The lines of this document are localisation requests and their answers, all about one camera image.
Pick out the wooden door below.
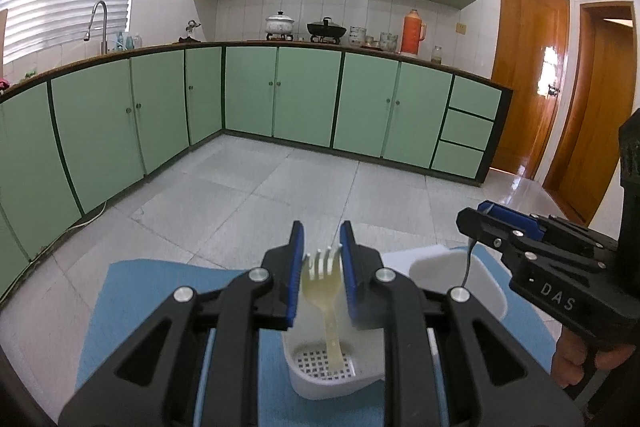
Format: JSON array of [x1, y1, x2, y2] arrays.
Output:
[[490, 0, 571, 180]]

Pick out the gas stove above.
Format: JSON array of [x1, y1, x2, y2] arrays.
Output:
[[264, 32, 346, 45]]

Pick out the white cooking pot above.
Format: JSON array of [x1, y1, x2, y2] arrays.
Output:
[[265, 11, 296, 36]]

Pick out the white utensil holder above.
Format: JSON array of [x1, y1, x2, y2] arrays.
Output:
[[282, 244, 507, 400]]

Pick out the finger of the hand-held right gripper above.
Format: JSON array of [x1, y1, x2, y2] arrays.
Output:
[[456, 207, 532, 269], [477, 201, 553, 242]]

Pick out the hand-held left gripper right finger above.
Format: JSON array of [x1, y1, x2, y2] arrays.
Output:
[[339, 221, 586, 427]]

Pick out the bottles by sink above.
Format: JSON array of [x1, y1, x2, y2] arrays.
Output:
[[114, 31, 143, 52]]

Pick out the wooden door frame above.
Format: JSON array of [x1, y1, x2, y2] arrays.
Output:
[[542, 2, 636, 225]]

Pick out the orange thermos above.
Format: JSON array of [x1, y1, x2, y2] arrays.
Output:
[[400, 9, 428, 56]]

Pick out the cream plastic fork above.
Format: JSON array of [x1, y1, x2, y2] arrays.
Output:
[[301, 244, 358, 380]]

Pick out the person's right hand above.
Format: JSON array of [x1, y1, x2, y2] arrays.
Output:
[[550, 332, 633, 390]]

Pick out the blue table mat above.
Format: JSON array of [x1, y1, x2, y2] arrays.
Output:
[[75, 242, 571, 427]]

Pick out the black wok with lid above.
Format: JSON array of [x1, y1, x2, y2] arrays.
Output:
[[306, 17, 347, 38]]

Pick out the floor cable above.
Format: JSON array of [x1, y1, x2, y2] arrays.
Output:
[[30, 202, 108, 258]]

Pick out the green cabinet drawer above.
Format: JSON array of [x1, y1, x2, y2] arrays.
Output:
[[447, 76, 502, 120], [431, 141, 487, 172], [440, 108, 496, 142]]

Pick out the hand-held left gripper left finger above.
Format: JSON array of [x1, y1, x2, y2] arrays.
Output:
[[59, 220, 307, 427]]

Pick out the metal kitchen faucet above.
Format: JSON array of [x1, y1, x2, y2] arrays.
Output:
[[83, 0, 110, 55]]

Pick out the green lower kitchen cabinets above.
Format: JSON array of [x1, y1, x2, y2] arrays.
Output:
[[0, 41, 515, 303]]

